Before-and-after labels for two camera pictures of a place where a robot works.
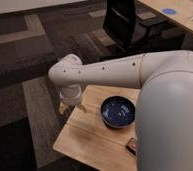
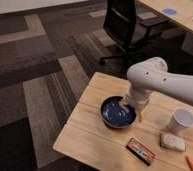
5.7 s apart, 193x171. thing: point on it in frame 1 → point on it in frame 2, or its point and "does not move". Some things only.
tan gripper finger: [82, 107] → [140, 116]
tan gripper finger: [62, 107] → [122, 102]
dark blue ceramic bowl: [117, 112] does not move
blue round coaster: [169, 11] does not move
